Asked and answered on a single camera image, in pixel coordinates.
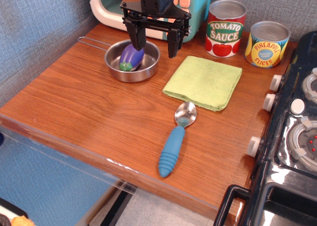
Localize small steel pan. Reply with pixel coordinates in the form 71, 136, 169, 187
78, 36, 160, 83

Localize tomato sauce can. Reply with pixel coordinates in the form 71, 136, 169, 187
205, 0, 247, 57

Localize pineapple slices can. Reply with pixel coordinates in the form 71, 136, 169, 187
245, 21, 291, 68

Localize white stove knob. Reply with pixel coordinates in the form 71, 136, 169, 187
247, 136, 261, 158
263, 94, 276, 112
270, 75, 283, 92

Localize black toy stove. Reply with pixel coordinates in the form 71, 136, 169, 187
214, 31, 317, 226

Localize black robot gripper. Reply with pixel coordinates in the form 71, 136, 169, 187
120, 0, 191, 58

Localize green folded cloth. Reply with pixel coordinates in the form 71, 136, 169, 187
162, 56, 242, 112

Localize white stove knob middle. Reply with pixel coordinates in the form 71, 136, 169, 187
263, 94, 276, 112

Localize purple toy eggplant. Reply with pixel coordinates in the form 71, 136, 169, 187
119, 44, 145, 71

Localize white stove knob rear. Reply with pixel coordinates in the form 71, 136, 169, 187
270, 75, 283, 92

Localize toy microwave teal and cream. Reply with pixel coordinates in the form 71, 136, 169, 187
90, 0, 211, 47

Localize orange fuzzy object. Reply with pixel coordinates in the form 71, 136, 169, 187
11, 216, 35, 226

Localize white stove knob front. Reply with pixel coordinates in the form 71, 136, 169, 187
247, 136, 261, 158

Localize blue handled metal spoon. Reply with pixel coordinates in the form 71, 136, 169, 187
158, 102, 197, 177

